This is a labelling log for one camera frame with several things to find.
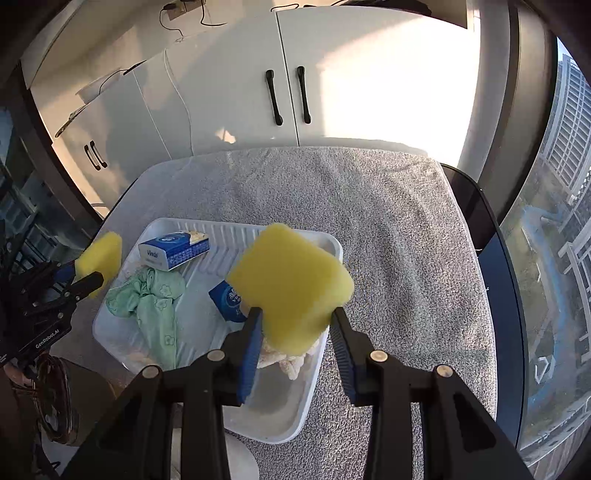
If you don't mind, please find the yellow sponge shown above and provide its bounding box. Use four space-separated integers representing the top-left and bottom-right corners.
225 223 355 356
74 232 122 298

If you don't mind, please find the green fabric scrunchie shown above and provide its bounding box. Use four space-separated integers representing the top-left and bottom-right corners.
105 266 186 370

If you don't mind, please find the cream knotted rope toy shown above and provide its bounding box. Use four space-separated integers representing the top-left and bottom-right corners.
256 339 320 381

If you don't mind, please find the blue Vinda tissue pack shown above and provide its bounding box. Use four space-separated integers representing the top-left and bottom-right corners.
208 281 246 324

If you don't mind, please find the white ribbed plastic tray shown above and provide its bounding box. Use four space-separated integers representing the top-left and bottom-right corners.
92 218 328 444

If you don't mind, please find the grey terry towel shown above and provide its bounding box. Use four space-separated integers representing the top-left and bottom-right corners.
50 145 500 480

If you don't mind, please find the white cabinet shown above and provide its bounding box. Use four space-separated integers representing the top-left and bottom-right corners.
27 0 482 218

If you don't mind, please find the black cabinet handle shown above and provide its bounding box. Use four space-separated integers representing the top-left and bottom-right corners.
89 140 108 169
297 66 311 124
83 144 101 171
266 69 283 126

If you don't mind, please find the white hanging cable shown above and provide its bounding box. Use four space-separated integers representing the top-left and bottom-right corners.
163 50 195 158

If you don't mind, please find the black power cable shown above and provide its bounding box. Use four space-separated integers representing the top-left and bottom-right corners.
158 0 228 45

